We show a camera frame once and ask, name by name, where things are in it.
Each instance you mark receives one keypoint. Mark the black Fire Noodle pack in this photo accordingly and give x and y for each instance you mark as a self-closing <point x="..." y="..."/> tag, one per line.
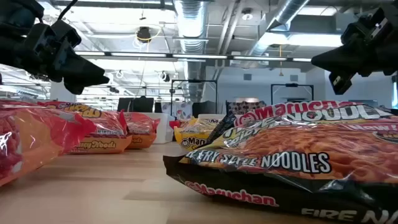
<point x="295" y="146"/>

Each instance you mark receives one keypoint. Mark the bright ceiling light panel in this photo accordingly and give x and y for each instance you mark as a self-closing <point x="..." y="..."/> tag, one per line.
<point x="314" y="40"/>

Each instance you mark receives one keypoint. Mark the white column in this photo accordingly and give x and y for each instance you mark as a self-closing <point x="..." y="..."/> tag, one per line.
<point x="62" y="93"/>

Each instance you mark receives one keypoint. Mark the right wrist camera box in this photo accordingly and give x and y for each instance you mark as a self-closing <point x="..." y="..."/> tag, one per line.
<point x="357" y="32"/>

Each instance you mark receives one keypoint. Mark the round ceiling fixture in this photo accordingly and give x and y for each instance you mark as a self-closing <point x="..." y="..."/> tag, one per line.
<point x="247" y="15"/>

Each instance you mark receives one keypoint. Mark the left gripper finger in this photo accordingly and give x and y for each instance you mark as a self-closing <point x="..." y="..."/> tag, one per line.
<point x="77" y="88"/>
<point x="81" y="70"/>

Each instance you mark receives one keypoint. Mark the long ceiling light strip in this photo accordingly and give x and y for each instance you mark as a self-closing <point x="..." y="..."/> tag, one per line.
<point x="199" y="56"/>

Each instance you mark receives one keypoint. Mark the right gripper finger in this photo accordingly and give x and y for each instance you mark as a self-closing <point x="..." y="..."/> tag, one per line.
<point x="340" y="84"/>
<point x="342" y="60"/>

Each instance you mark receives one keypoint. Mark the square grey wall vent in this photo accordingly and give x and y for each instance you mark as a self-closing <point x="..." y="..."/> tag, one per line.
<point x="247" y="76"/>
<point x="293" y="78"/>

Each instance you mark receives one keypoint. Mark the dark patterned panel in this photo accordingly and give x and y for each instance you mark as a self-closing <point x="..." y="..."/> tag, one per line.
<point x="245" y="107"/>

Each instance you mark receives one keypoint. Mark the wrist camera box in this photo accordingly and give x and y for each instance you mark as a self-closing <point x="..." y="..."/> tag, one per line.
<point x="357" y="32"/>
<point x="66" y="32"/>

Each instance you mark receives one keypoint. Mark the yellow Maruchan noodle pack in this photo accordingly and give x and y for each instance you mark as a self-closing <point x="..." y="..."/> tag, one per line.
<point x="191" y="138"/>

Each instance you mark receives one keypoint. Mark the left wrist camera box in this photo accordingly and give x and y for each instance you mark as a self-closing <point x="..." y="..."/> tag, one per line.
<point x="66" y="32"/>

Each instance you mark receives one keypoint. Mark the blue lit screen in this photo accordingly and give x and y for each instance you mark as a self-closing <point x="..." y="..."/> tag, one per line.
<point x="395" y="95"/>

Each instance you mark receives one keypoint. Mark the black monitor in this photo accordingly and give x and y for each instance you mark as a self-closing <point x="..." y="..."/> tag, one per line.
<point x="203" y="109"/>
<point x="143" y="104"/>
<point x="126" y="105"/>

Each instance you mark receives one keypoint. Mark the low black metal frame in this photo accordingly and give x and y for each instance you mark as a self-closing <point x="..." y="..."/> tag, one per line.
<point x="292" y="84"/>

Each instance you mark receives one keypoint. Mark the black round ceiling device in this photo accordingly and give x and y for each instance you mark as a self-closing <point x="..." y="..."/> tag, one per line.
<point x="143" y="33"/>

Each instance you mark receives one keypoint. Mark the white patterned cover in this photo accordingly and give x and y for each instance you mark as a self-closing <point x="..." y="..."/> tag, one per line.
<point x="178" y="110"/>

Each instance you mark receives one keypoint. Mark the slanted silver ventilation duct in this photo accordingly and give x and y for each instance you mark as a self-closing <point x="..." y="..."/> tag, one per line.
<point x="280" y="18"/>

